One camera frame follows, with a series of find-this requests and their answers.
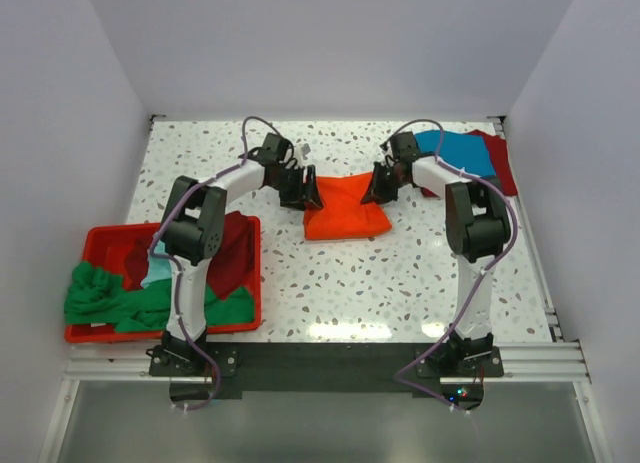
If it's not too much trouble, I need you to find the orange t shirt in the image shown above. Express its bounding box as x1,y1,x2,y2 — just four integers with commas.
303,173,392,241

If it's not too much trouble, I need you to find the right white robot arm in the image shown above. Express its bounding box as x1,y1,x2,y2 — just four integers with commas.
362,132,515,374

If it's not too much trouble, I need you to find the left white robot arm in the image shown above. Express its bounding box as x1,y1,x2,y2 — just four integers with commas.
150,132,323,376

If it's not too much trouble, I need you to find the folded blue t shirt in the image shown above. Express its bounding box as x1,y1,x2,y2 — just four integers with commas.
415,130,497,177

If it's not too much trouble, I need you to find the folded dark red t shirt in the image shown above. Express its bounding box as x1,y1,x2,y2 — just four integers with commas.
419,128,519,200

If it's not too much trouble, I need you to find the light blue t shirt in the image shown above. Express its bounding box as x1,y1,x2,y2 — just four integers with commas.
140,241,172,289

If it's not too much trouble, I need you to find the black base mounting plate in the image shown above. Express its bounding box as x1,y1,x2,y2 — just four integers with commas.
146,343,505,409

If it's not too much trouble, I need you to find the red plastic bin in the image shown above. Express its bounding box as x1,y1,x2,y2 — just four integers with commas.
64,212,262,343

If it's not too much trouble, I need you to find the green t shirt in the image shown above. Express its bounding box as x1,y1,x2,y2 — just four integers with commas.
63,261,256,333

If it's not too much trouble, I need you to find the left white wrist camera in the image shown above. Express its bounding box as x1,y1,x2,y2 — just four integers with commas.
294,143,311,161

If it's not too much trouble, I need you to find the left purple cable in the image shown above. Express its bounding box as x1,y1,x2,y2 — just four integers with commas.
147,115,274,384

